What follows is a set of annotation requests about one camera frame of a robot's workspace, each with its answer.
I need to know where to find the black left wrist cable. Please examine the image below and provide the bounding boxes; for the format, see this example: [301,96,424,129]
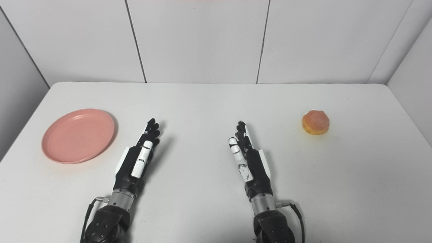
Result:
[80,197,110,243]

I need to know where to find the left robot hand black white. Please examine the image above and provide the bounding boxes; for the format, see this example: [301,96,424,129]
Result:
[113,118,161,197]

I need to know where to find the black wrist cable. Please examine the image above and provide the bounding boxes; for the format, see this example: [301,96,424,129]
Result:
[275,201,306,243]
[80,197,110,243]

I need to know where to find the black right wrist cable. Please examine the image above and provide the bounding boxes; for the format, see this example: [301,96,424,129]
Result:
[275,201,306,243]

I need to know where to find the golden cream puff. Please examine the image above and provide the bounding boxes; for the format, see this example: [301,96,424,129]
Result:
[302,110,330,135]

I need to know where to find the pink round plate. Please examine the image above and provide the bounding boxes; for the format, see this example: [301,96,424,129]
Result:
[42,108,115,164]

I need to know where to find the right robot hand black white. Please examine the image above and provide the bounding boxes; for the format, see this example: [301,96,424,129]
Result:
[228,121,273,200]

